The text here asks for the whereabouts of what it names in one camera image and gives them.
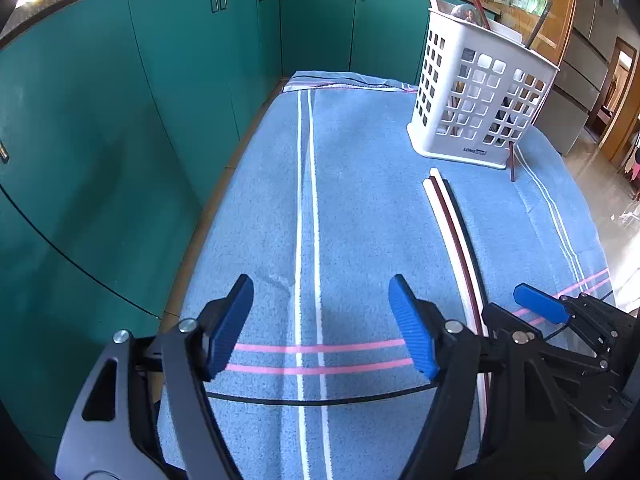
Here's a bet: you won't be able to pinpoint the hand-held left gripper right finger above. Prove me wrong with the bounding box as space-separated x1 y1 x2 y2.
389 274 576 480

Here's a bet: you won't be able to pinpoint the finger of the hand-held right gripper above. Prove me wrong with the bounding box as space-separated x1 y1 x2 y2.
482 302 544 337
514 282 603 356

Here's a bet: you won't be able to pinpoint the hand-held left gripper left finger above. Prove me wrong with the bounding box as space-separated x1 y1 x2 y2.
55 274 255 480

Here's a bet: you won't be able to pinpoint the black chopstick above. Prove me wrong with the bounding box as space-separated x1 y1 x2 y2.
437 169 493 311

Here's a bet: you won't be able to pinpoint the white plastic utensil basket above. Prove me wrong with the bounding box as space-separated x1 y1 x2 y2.
406 7 561 171

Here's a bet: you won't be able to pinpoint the dark brown chopstick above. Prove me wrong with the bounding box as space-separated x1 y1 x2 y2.
524 0 554 50

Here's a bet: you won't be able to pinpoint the steel spoon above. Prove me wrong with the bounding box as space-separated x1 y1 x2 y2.
449 3 477 25

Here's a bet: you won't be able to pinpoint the blue striped tablecloth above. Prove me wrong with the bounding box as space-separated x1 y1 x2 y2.
157 70 616 480

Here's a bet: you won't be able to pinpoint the hanging clothes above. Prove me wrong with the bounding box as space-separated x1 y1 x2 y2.
625 130 640 181

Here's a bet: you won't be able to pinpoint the silver refrigerator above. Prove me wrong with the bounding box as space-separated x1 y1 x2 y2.
550 0 626 156

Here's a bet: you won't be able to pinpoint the wooden door frame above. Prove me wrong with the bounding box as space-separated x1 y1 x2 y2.
597 37 640 166

